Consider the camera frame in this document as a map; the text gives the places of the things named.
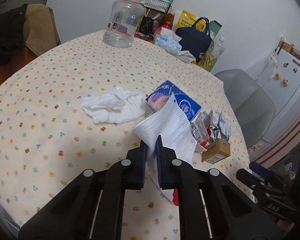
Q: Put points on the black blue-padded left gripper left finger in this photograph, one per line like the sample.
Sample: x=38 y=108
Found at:
x=91 y=206

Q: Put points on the torn red white carton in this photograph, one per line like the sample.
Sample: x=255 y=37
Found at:
x=200 y=129

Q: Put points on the yellow snack bag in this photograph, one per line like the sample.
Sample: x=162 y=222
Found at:
x=187 y=19

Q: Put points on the blue Vinda tissue pack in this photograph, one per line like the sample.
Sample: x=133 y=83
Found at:
x=158 y=99

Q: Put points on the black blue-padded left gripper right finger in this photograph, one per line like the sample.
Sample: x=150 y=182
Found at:
x=210 y=205

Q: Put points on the small brown cardboard box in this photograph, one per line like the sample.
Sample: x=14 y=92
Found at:
x=216 y=151

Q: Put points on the large clear water jug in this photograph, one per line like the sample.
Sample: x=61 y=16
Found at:
x=123 y=22

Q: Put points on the floral cream tablecloth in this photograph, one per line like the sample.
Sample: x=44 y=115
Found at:
x=46 y=139

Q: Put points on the black utensil holder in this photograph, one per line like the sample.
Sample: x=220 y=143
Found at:
x=146 y=26

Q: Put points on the black garment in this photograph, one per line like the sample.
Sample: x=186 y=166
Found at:
x=11 y=32

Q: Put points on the green box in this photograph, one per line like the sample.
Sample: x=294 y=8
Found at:
x=214 y=27

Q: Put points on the blue tissue box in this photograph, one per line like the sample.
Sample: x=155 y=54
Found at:
x=168 y=40

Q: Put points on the white refrigerator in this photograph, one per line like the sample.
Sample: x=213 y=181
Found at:
x=280 y=80

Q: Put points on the crumpled printed paper ball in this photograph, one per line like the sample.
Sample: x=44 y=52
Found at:
x=220 y=128

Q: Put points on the brown cushion chair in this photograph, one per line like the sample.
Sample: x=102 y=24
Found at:
x=40 y=31

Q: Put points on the navy lunch bag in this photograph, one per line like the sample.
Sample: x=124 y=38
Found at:
x=196 y=42

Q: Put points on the clear bottle with yellow label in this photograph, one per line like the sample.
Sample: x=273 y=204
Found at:
x=212 y=54

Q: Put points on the crumpled white tissue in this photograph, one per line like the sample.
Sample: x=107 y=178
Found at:
x=115 y=106

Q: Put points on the black wire basket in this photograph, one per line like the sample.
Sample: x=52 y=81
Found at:
x=158 y=5

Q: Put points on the red white carton piece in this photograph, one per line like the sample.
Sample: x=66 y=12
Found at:
x=172 y=196

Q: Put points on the grey chair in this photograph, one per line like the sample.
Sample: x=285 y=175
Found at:
x=252 y=107

